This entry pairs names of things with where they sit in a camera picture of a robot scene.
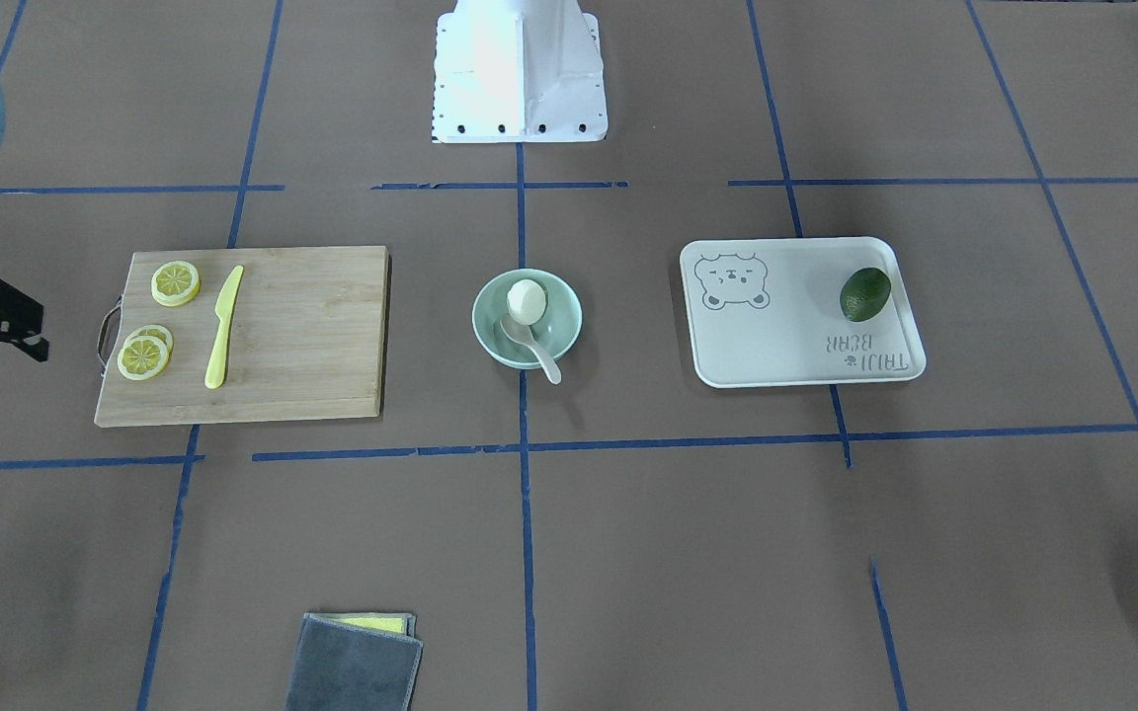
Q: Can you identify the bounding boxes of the grey yellow folded cloth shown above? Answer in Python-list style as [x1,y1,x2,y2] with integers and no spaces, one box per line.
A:
[285,612,423,710]

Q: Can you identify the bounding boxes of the yellow plastic knife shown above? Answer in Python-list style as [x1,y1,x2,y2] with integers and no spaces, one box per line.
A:
[203,265,244,390]

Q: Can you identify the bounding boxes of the white steamed bun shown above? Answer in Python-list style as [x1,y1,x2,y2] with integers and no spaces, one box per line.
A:
[506,278,547,326]

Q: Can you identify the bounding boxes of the single lemon slice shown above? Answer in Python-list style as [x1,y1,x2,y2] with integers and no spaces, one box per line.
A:
[150,261,203,309]

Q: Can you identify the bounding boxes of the mint green bowl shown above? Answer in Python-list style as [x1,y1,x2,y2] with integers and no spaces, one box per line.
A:
[471,268,583,370]

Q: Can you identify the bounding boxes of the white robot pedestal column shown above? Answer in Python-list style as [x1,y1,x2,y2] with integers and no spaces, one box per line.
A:
[431,1,610,144]

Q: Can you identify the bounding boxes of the lower stacked lemon slice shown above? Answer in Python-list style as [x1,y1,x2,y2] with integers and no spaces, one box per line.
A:
[130,324,175,352]

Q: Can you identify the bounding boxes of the cream bear serving tray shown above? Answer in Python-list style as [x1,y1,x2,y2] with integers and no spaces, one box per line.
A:
[679,237,929,390]

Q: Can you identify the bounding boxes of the bamboo cutting board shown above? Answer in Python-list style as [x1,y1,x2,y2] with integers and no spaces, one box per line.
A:
[94,246,391,428]

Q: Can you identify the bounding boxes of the cream plastic spoon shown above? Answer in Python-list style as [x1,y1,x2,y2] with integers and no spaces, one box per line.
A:
[500,314,563,385]

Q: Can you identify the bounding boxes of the upper lemon slice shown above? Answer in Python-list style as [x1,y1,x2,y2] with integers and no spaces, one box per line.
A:
[115,334,171,381]

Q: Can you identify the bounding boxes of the green avocado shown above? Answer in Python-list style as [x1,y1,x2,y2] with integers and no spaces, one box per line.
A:
[839,267,891,323]

